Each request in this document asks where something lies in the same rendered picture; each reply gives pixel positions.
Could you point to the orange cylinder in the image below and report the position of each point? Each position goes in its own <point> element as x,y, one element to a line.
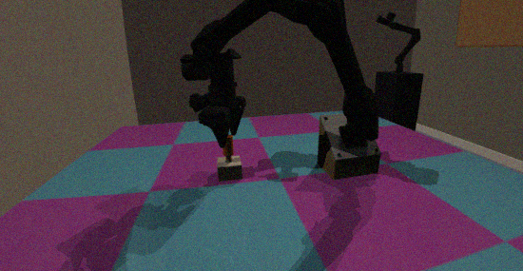
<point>228,150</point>

